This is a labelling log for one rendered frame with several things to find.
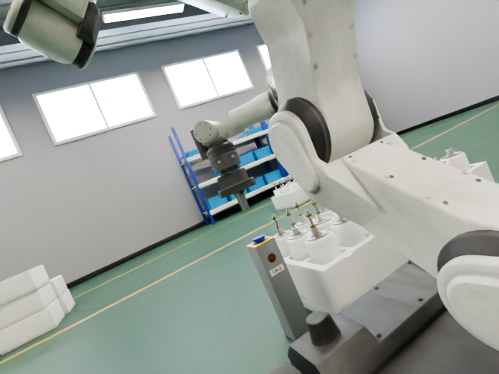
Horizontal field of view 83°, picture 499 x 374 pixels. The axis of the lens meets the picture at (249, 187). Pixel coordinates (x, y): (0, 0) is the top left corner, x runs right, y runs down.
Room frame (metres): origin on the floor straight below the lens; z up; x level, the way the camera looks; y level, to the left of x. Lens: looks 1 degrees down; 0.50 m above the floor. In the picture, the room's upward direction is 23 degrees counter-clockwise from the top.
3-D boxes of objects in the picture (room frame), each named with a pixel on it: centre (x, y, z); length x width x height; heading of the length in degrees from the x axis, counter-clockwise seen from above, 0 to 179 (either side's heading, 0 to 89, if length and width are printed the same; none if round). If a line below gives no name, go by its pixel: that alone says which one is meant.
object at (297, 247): (1.01, -0.09, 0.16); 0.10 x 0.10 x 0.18
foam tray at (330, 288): (1.05, -0.20, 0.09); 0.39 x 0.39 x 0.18; 24
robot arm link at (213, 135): (0.86, 0.05, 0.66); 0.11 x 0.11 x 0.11; 69
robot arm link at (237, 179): (0.87, 0.04, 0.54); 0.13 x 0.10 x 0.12; 67
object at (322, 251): (0.90, -0.14, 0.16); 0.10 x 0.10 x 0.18
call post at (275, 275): (0.87, 0.04, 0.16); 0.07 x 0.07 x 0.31; 24
